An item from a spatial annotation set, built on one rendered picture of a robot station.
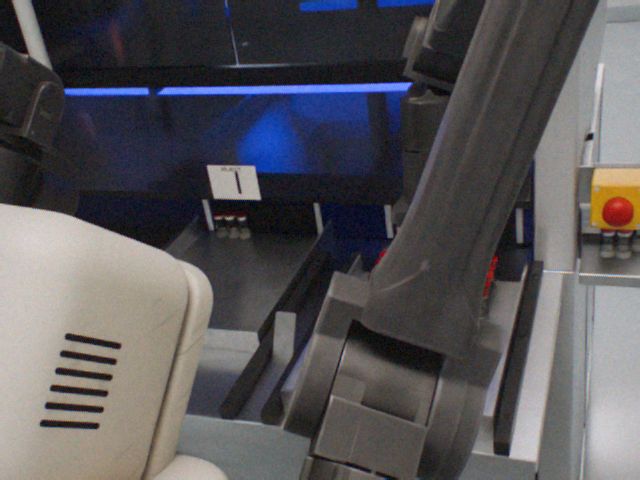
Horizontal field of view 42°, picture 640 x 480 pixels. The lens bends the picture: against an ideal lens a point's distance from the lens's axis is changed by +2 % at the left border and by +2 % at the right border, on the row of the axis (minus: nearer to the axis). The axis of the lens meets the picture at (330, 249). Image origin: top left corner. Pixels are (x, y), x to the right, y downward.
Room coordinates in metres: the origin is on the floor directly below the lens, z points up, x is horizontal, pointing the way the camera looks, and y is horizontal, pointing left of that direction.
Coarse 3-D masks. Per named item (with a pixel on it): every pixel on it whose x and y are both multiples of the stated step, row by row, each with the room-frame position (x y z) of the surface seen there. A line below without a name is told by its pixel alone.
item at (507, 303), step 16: (352, 272) 1.08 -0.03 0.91; (496, 288) 1.03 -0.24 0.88; (512, 288) 1.02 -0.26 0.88; (496, 304) 0.98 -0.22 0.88; (512, 304) 0.98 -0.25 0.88; (496, 320) 0.94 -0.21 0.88; (512, 320) 0.89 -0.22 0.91; (512, 336) 0.87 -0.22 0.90; (304, 352) 0.89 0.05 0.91; (496, 368) 0.84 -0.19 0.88; (288, 384) 0.83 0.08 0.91; (496, 384) 0.77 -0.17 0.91; (288, 400) 0.81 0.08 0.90; (496, 400) 0.74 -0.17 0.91; (496, 416) 0.74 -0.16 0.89; (480, 432) 0.72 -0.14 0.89
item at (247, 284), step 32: (192, 224) 1.33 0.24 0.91; (192, 256) 1.27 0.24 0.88; (224, 256) 1.25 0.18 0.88; (256, 256) 1.23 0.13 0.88; (288, 256) 1.22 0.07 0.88; (224, 288) 1.14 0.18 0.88; (256, 288) 1.12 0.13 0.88; (288, 288) 1.06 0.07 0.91; (224, 320) 1.04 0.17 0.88; (256, 320) 1.03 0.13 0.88
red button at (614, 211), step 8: (616, 200) 1.00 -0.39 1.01; (624, 200) 1.00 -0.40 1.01; (608, 208) 0.99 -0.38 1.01; (616, 208) 0.99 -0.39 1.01; (624, 208) 0.98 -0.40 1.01; (632, 208) 0.99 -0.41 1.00; (608, 216) 0.99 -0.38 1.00; (616, 216) 0.99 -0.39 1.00; (624, 216) 0.98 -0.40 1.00; (632, 216) 0.98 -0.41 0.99; (608, 224) 0.99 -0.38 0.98; (616, 224) 0.99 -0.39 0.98; (624, 224) 0.98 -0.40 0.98
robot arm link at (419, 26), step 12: (420, 24) 0.78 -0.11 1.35; (420, 36) 0.77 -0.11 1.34; (408, 48) 0.78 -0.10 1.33; (408, 60) 0.77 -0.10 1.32; (408, 72) 0.77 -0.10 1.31; (420, 72) 0.78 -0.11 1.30; (432, 72) 0.80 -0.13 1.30; (420, 84) 0.84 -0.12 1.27; (432, 84) 0.77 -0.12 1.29; (444, 84) 0.76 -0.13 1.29
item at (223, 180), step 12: (216, 168) 1.25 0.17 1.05; (228, 168) 1.24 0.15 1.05; (240, 168) 1.23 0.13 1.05; (252, 168) 1.22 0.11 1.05; (216, 180) 1.25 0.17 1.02; (228, 180) 1.24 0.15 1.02; (240, 180) 1.23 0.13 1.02; (252, 180) 1.23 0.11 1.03; (216, 192) 1.25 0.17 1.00; (228, 192) 1.24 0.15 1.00; (252, 192) 1.23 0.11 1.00
